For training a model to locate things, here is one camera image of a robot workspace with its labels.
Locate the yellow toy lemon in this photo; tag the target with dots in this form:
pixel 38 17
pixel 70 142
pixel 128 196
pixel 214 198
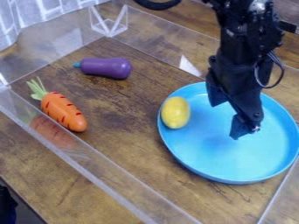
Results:
pixel 175 112

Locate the clear acrylic enclosure wall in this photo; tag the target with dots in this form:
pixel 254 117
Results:
pixel 112 174

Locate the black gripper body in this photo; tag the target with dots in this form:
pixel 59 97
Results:
pixel 241 82

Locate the orange toy carrot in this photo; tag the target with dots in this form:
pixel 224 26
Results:
pixel 58 107

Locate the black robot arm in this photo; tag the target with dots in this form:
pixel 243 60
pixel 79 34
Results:
pixel 250 32

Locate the blue round tray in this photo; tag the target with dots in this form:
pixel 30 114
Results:
pixel 233 161

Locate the white curtain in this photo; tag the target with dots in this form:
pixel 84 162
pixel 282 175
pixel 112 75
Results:
pixel 22 13

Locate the purple toy eggplant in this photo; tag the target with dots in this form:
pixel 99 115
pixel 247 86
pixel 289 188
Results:
pixel 114 68

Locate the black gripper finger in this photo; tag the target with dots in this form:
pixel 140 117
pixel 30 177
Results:
pixel 214 90
pixel 242 126

